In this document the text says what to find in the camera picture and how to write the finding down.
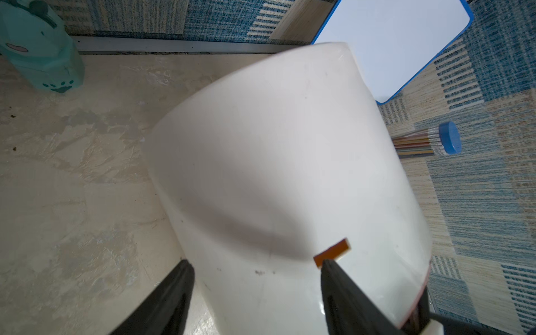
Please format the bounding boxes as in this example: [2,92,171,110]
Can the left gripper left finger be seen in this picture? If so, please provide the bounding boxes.
[112,260,195,334]

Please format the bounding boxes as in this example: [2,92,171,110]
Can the white board on easel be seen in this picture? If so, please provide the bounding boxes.
[313,0,474,105]

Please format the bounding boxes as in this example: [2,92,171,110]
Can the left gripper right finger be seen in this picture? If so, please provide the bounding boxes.
[320,260,403,335]

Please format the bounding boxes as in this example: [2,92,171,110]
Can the white round drawer cabinet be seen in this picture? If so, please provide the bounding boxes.
[142,43,432,334]

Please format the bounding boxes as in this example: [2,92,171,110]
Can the blue lid pencil canister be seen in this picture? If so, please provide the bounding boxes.
[392,121,462,159]

